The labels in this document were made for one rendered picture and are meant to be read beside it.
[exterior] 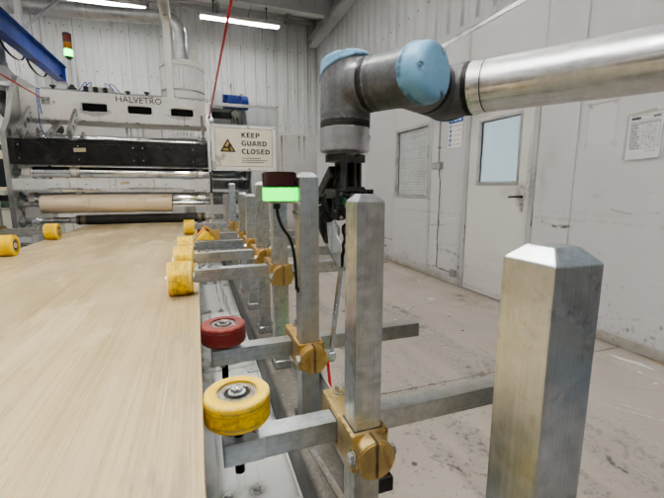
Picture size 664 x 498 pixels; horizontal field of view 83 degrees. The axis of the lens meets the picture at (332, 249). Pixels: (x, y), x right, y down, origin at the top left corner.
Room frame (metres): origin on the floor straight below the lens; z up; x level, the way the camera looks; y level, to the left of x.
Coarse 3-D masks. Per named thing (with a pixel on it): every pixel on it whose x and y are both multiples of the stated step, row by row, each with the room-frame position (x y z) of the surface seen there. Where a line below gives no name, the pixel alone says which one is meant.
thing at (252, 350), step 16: (400, 320) 0.80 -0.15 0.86; (288, 336) 0.71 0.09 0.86; (320, 336) 0.71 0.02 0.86; (336, 336) 0.72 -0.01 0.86; (384, 336) 0.76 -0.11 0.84; (400, 336) 0.77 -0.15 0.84; (224, 352) 0.65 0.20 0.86; (240, 352) 0.66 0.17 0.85; (256, 352) 0.67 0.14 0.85; (272, 352) 0.68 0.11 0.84; (288, 352) 0.69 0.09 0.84
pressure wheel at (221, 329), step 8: (208, 320) 0.68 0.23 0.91; (216, 320) 0.68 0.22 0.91; (224, 320) 0.66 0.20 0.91; (232, 320) 0.68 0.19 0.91; (240, 320) 0.68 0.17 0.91; (208, 328) 0.64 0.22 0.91; (216, 328) 0.64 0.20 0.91; (224, 328) 0.64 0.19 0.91; (232, 328) 0.64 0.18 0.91; (240, 328) 0.65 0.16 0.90; (208, 336) 0.63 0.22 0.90; (216, 336) 0.62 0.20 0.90; (224, 336) 0.63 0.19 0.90; (232, 336) 0.63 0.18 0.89; (240, 336) 0.65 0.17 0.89; (208, 344) 0.63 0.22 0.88; (216, 344) 0.62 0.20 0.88; (224, 344) 0.63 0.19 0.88; (232, 344) 0.63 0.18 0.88; (224, 368) 0.66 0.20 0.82; (224, 376) 0.66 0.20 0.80
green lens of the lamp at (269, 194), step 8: (264, 192) 0.64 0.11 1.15; (272, 192) 0.63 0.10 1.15; (280, 192) 0.63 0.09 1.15; (288, 192) 0.64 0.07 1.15; (296, 192) 0.66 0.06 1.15; (264, 200) 0.64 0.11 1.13; (272, 200) 0.63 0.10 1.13; (280, 200) 0.63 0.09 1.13; (288, 200) 0.64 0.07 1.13; (296, 200) 0.66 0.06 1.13
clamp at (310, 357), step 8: (288, 328) 0.73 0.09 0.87; (296, 344) 0.66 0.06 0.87; (304, 344) 0.65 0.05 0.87; (312, 344) 0.65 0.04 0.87; (320, 344) 0.66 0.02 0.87; (296, 352) 0.66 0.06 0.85; (304, 352) 0.63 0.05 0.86; (312, 352) 0.63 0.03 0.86; (320, 352) 0.64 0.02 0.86; (296, 360) 0.63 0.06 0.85; (304, 360) 0.63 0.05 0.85; (312, 360) 0.63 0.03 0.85; (320, 360) 0.64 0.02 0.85; (304, 368) 0.63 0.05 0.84; (312, 368) 0.63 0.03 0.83; (320, 368) 0.64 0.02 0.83
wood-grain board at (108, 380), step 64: (64, 256) 1.38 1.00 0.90; (128, 256) 1.38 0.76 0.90; (0, 320) 0.69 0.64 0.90; (64, 320) 0.69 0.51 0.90; (128, 320) 0.69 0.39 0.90; (192, 320) 0.69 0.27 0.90; (0, 384) 0.45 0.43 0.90; (64, 384) 0.45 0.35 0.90; (128, 384) 0.45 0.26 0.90; (192, 384) 0.45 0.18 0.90; (0, 448) 0.33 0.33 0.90; (64, 448) 0.33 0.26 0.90; (128, 448) 0.33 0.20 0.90; (192, 448) 0.33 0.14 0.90
